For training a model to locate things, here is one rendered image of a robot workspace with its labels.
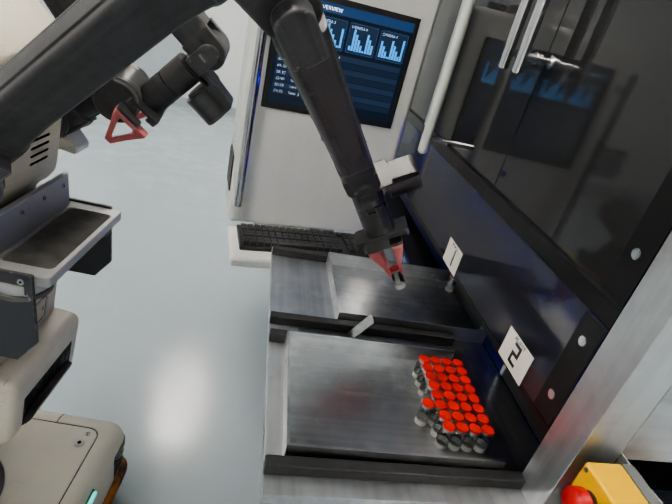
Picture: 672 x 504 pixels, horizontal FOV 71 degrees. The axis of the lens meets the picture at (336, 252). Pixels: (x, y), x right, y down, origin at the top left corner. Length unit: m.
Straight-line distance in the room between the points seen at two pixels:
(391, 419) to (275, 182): 0.87
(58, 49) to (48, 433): 1.24
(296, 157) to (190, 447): 1.08
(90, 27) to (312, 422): 0.61
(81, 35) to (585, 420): 0.71
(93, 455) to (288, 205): 0.88
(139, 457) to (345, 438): 1.16
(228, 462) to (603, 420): 1.37
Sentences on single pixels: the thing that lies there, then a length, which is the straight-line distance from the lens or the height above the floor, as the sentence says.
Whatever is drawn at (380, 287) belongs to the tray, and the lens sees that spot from 1.18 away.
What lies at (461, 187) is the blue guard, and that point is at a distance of 1.15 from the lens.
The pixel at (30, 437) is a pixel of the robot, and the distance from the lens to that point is 1.59.
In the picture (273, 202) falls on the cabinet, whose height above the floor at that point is 0.88.
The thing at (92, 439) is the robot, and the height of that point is 0.28.
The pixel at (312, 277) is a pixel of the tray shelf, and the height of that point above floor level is 0.88.
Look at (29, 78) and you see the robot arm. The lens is 0.52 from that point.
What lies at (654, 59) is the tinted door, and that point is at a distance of 0.78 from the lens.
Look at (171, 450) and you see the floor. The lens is 1.87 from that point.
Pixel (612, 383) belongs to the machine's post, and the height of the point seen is 1.13.
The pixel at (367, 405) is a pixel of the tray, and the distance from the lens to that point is 0.86.
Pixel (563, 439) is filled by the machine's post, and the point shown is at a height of 1.01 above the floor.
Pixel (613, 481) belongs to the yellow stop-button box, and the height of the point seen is 1.03.
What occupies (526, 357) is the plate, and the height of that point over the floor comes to 1.04.
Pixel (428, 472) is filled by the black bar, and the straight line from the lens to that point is 0.78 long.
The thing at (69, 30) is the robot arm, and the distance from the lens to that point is 0.50.
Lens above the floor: 1.47
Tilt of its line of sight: 27 degrees down
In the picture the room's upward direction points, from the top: 14 degrees clockwise
